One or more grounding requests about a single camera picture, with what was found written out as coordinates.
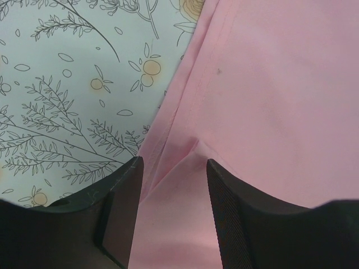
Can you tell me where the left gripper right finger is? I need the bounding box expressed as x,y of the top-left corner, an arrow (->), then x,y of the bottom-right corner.
206,159 -> 358,268

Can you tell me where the floral patterned table mat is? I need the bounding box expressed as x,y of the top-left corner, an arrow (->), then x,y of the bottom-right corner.
1,0 -> 204,208

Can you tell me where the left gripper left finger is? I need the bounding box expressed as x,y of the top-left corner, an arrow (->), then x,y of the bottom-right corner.
1,157 -> 144,269

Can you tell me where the pink t-shirt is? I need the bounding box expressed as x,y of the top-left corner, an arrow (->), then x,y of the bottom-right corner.
129,1 -> 358,268

